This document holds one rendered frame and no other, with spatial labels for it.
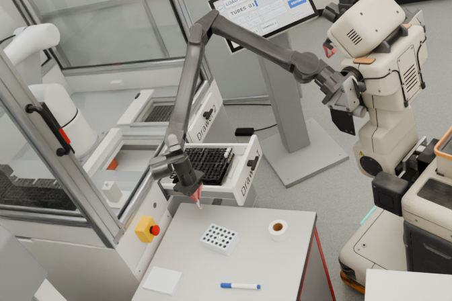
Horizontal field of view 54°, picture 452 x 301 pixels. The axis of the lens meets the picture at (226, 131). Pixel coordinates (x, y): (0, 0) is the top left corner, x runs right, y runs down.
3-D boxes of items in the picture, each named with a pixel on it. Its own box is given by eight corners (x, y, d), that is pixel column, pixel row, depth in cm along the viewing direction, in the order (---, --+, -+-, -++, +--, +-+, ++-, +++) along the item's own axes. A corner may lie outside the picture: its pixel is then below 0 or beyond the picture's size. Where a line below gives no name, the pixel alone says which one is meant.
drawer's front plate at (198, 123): (219, 109, 224) (212, 91, 217) (198, 148, 204) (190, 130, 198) (216, 109, 225) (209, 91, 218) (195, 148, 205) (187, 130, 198)
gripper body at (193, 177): (173, 191, 150) (166, 176, 145) (192, 172, 156) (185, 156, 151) (187, 197, 146) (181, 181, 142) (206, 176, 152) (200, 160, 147)
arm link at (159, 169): (175, 132, 142) (179, 137, 151) (141, 143, 142) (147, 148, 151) (186, 166, 140) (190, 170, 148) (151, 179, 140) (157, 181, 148)
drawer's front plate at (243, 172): (262, 153, 189) (256, 134, 182) (243, 206, 169) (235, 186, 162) (259, 153, 189) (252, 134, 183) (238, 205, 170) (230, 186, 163)
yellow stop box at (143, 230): (161, 228, 170) (153, 216, 166) (152, 244, 165) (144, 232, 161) (149, 227, 172) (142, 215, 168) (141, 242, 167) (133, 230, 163)
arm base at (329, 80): (333, 93, 141) (355, 72, 146) (315, 76, 142) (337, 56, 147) (323, 106, 149) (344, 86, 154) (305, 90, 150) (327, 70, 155)
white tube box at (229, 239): (241, 238, 165) (238, 232, 162) (229, 256, 160) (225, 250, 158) (214, 229, 172) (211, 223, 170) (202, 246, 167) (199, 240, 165)
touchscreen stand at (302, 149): (349, 158, 285) (323, 14, 225) (286, 188, 282) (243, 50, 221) (313, 120, 325) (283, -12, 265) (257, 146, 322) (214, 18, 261)
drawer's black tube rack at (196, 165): (236, 159, 188) (232, 148, 184) (222, 190, 176) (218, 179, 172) (190, 158, 197) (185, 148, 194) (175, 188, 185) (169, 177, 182)
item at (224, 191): (256, 153, 187) (253, 142, 184) (238, 199, 170) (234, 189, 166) (175, 152, 205) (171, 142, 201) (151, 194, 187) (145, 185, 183)
